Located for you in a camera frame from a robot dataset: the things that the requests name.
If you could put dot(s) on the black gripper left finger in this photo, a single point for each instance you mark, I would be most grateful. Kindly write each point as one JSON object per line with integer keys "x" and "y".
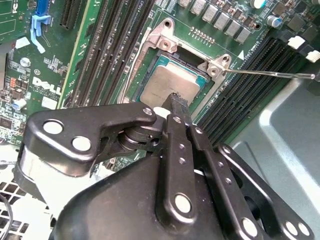
{"x": 112, "y": 116}

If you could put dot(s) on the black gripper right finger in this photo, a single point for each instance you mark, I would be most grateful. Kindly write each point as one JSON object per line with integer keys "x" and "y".
{"x": 223, "y": 172}

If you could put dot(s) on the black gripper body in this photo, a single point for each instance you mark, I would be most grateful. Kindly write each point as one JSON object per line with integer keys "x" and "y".
{"x": 112, "y": 212}

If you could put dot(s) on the metal locking lever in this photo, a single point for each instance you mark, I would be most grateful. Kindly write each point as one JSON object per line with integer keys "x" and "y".
{"x": 131, "y": 75}
{"x": 270, "y": 73}

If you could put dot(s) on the silver CPU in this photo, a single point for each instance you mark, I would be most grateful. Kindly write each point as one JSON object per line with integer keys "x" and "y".
{"x": 170, "y": 82}

